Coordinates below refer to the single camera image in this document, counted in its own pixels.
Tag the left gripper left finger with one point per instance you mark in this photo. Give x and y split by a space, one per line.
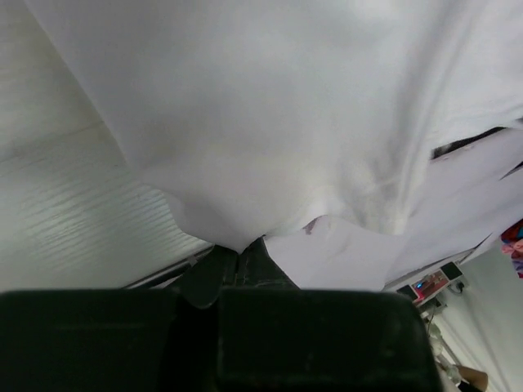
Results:
200 286

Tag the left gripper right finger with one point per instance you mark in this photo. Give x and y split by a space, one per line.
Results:
255 268

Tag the white t shirt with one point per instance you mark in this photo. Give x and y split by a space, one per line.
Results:
361 138

